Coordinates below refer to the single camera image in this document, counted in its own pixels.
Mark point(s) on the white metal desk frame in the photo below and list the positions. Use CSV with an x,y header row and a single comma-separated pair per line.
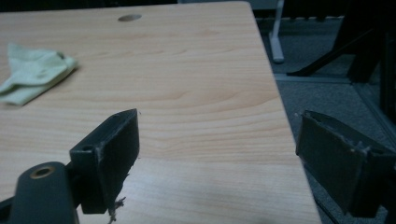
x,y
276,46

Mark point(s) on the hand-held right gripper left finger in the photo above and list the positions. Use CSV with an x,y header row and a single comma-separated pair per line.
x,y
115,155

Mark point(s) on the round grey table grommet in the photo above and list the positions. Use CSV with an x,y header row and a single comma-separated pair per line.
x,y
129,17

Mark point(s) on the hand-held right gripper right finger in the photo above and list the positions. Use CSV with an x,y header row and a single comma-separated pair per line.
x,y
330,155

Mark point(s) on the black metal stand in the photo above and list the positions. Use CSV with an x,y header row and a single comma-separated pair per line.
x,y
364,46

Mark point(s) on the pale green cloth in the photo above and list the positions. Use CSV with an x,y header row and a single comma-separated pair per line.
x,y
34,74

